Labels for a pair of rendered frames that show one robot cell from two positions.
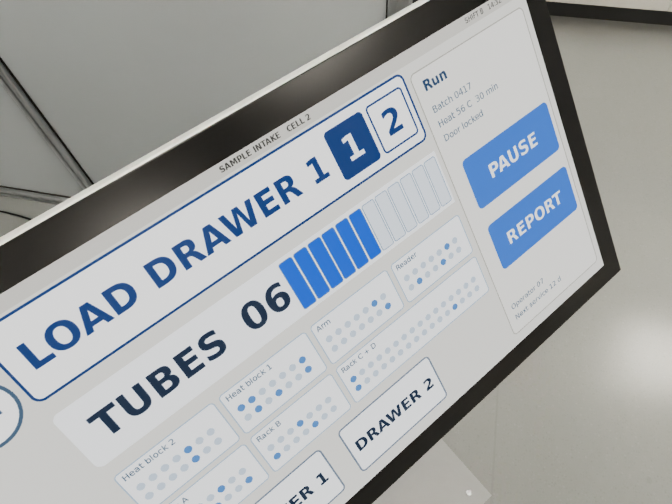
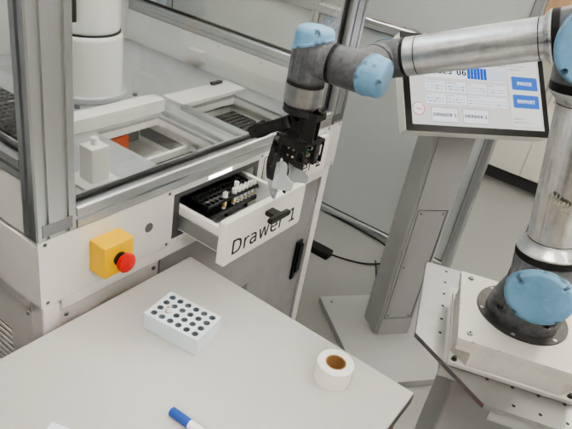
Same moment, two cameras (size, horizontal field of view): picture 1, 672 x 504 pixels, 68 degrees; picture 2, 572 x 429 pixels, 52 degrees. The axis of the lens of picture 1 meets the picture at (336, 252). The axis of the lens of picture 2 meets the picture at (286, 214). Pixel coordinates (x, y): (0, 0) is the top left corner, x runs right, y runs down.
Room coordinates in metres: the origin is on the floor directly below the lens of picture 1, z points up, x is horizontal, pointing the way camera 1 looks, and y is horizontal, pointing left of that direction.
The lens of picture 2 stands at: (-1.75, 0.03, 1.55)
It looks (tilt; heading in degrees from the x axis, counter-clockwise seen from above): 30 degrees down; 14
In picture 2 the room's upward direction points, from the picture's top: 11 degrees clockwise
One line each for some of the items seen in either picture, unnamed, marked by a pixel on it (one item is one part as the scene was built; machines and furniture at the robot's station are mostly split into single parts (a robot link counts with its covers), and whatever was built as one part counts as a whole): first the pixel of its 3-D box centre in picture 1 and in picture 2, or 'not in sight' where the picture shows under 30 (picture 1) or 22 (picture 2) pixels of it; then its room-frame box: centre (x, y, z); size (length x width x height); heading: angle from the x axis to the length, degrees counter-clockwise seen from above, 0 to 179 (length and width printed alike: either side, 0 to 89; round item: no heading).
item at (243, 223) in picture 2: not in sight; (263, 221); (-0.67, 0.36, 0.87); 0.29 x 0.02 x 0.11; 164
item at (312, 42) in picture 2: not in sight; (311, 55); (-0.68, 0.31, 1.27); 0.09 x 0.08 x 0.11; 81
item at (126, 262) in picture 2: not in sight; (124, 261); (-0.96, 0.53, 0.88); 0.04 x 0.03 x 0.04; 164
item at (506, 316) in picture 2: not in sight; (529, 295); (-0.63, -0.23, 0.88); 0.15 x 0.15 x 0.10
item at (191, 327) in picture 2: not in sight; (182, 322); (-0.96, 0.40, 0.78); 0.12 x 0.08 x 0.04; 82
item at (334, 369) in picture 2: not in sight; (334, 369); (-0.93, 0.10, 0.78); 0.07 x 0.07 x 0.04
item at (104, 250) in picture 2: not in sight; (112, 254); (-0.95, 0.56, 0.88); 0.07 x 0.05 x 0.07; 164
